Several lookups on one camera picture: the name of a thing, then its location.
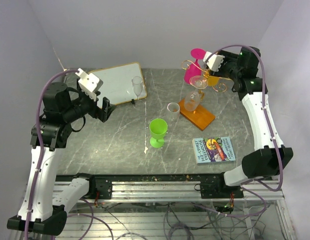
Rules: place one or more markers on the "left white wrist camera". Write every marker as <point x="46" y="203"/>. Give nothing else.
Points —
<point x="89" y="83"/>

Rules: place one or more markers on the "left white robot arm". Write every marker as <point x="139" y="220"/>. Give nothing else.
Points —
<point x="40" y="212"/>

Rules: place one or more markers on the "treehouse story book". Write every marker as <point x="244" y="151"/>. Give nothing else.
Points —
<point x="208" y="150"/>

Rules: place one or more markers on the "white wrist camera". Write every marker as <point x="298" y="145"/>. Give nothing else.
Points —
<point x="89" y="83"/>
<point x="214" y="62"/>

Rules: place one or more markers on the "pink plastic goblet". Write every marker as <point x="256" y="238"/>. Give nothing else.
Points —
<point x="194" y="69"/>

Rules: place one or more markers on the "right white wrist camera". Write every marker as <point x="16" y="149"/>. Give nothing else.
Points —
<point x="214" y="62"/>

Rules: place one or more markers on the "gold wire glass rack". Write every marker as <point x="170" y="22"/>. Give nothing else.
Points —
<point x="220" y="87"/>

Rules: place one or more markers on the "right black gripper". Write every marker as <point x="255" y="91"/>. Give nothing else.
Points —
<point x="228" y="57"/>

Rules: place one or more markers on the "clear round wine glass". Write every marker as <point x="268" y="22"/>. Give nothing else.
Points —
<point x="193" y="99"/>

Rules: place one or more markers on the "green plastic goblet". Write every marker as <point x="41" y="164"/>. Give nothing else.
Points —
<point x="158" y="129"/>

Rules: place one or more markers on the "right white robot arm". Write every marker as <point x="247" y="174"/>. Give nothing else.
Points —
<point x="270" y="155"/>

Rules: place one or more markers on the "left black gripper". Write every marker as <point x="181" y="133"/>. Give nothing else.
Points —
<point x="103" y="113"/>

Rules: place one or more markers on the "wooden rack base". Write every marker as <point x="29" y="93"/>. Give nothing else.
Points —
<point x="201" y="117"/>

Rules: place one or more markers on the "aluminium mounting rail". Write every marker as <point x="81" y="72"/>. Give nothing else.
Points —
<point x="176" y="191"/>

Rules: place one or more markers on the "clear tall wine glass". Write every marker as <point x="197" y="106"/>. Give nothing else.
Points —
<point x="137" y="85"/>

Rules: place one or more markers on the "orange plastic goblet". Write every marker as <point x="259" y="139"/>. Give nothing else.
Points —
<point x="212" y="80"/>

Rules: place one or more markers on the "yellow framed whiteboard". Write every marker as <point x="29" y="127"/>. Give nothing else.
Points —
<point x="117" y="83"/>

